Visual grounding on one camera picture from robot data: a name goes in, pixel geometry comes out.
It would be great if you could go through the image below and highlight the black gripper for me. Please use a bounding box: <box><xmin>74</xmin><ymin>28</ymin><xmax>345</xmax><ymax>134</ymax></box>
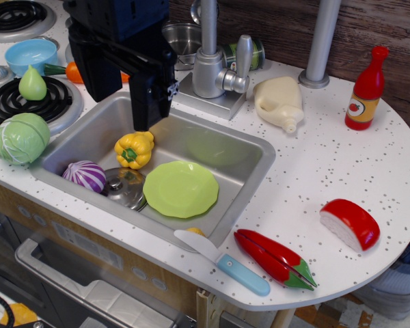
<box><xmin>68</xmin><ymin>23</ymin><xmax>179</xmax><ymax>131</ymax></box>

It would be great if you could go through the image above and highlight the red white sushi piece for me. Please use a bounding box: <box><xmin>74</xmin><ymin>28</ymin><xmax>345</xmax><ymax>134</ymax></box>
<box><xmin>320</xmin><ymin>199</ymin><xmax>381</xmax><ymax>253</ymax></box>

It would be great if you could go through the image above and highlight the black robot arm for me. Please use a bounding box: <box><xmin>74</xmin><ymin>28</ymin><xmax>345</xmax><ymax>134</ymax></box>
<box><xmin>63</xmin><ymin>0</ymin><xmax>178</xmax><ymax>131</ymax></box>

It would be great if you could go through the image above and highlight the green plastic plate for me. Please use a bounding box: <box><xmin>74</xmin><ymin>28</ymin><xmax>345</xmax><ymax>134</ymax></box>
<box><xmin>143</xmin><ymin>161</ymin><xmax>219</xmax><ymax>219</ymax></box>

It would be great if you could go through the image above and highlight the silver metal pot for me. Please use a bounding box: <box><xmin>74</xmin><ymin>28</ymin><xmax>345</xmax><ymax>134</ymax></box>
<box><xmin>162</xmin><ymin>22</ymin><xmax>202</xmax><ymax>70</ymax></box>

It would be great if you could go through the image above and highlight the silver toy faucet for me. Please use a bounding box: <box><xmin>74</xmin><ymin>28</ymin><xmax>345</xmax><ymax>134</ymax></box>
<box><xmin>175</xmin><ymin>1</ymin><xmax>254</xmax><ymax>120</ymax></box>

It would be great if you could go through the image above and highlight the yellow toy bell pepper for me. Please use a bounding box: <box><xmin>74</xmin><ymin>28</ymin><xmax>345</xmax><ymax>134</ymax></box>
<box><xmin>114</xmin><ymin>131</ymin><xmax>154</xmax><ymax>170</ymax></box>

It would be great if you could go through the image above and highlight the green labelled toy can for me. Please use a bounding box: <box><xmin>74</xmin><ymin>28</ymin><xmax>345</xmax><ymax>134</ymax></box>
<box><xmin>219</xmin><ymin>38</ymin><xmax>265</xmax><ymax>71</ymax></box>

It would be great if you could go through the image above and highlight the orange toy carrot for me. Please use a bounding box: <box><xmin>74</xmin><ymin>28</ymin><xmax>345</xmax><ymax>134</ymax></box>
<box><xmin>43</xmin><ymin>61</ymin><xmax>131</xmax><ymax>85</ymax></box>

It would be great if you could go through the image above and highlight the front black stove burner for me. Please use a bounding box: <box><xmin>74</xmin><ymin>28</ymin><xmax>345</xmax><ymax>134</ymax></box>
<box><xmin>0</xmin><ymin>77</ymin><xmax>83</xmax><ymax>136</ymax></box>

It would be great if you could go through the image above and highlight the silver metal sink basin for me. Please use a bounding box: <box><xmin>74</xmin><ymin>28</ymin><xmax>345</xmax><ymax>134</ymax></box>
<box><xmin>30</xmin><ymin>92</ymin><xmax>275</xmax><ymax>246</ymax></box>

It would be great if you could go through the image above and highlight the silver pot lid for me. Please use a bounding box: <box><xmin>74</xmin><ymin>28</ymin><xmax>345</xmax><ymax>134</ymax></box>
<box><xmin>101</xmin><ymin>167</ymin><xmax>147</xmax><ymax>211</ymax></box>

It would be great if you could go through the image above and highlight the purple toy onion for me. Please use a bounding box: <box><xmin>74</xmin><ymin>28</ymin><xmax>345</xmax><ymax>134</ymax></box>
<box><xmin>62</xmin><ymin>160</ymin><xmax>106</xmax><ymax>193</ymax></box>

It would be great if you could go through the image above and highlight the blue plastic bowl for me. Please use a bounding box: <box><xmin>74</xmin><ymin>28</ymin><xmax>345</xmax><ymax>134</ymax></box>
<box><xmin>4</xmin><ymin>39</ymin><xmax>59</xmax><ymax>77</ymax></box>

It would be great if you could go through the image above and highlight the green toy pear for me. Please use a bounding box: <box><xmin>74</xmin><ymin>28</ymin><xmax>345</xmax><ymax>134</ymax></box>
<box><xmin>18</xmin><ymin>65</ymin><xmax>47</xmax><ymax>101</ymax></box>

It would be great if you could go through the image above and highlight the cream toy milk jug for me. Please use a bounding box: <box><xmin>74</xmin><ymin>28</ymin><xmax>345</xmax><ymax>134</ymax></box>
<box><xmin>253</xmin><ymin>76</ymin><xmax>304</xmax><ymax>134</ymax></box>

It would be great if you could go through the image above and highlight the green toy cabbage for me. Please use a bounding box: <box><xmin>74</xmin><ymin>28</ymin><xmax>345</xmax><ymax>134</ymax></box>
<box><xmin>0</xmin><ymin>113</ymin><xmax>51</xmax><ymax>165</ymax></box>

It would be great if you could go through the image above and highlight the yellow toy in sink corner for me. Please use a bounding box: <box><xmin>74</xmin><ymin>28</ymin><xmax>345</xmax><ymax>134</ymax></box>
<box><xmin>186</xmin><ymin>227</ymin><xmax>206</xmax><ymax>237</ymax></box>

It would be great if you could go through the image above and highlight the rear left stove burner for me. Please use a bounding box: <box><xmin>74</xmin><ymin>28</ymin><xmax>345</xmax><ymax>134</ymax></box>
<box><xmin>0</xmin><ymin>1</ymin><xmax>56</xmax><ymax>43</ymax></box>

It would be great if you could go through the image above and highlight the grey vertical pole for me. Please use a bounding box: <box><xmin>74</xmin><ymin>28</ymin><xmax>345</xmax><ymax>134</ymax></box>
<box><xmin>299</xmin><ymin>0</ymin><xmax>342</xmax><ymax>89</ymax></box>

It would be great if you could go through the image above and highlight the red toy ketchup bottle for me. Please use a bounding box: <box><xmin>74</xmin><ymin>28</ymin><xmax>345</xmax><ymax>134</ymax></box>
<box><xmin>344</xmin><ymin>46</ymin><xmax>390</xmax><ymax>131</ymax></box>

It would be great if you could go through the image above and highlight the red toy chili pepper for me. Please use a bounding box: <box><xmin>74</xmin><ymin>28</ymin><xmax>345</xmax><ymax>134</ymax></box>
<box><xmin>234</xmin><ymin>229</ymin><xmax>317</xmax><ymax>291</ymax></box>

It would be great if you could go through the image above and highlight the yellow toy below counter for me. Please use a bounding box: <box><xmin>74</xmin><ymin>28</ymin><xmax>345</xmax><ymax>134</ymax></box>
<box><xmin>9</xmin><ymin>303</ymin><xmax>38</xmax><ymax>327</ymax></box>

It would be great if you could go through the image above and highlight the blue handled toy knife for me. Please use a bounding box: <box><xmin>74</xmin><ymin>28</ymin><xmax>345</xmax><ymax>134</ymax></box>
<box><xmin>174</xmin><ymin>230</ymin><xmax>271</xmax><ymax>297</ymax></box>

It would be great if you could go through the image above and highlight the grey oven door handle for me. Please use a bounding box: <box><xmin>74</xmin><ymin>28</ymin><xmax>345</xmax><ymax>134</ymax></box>
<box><xmin>15</xmin><ymin>238</ymin><xmax>177</xmax><ymax>327</ymax></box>

